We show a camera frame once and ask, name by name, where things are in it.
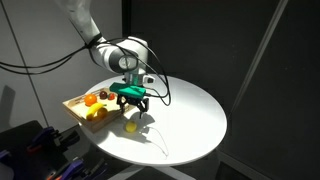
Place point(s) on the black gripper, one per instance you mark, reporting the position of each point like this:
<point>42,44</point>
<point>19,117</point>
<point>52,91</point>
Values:
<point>142,104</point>

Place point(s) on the yellow round toy fruit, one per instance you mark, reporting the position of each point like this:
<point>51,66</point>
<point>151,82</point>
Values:
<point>130,126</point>

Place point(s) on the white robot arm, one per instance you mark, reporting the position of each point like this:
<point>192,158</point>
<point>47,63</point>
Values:
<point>129,56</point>

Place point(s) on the red toy strawberry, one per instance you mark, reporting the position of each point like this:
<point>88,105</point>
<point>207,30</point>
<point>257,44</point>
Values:
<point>111,96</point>

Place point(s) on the dark red toy fruit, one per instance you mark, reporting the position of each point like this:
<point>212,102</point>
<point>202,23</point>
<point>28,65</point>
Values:
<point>103,95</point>

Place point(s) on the yellow toy banana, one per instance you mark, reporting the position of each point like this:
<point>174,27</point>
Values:
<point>92,112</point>

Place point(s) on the wooden slatted tray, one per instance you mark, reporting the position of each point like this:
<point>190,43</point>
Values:
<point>77,108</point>

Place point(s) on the purple clamp lower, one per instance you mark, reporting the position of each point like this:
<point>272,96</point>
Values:
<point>68,171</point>

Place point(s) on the purple clamp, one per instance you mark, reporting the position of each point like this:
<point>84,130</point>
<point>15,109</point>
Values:
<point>46,137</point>
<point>68,171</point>

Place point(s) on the purple clamp upper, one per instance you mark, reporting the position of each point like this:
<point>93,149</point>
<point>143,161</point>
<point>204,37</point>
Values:
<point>46,137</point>

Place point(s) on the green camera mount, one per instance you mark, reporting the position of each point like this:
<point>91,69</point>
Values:
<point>128,90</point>

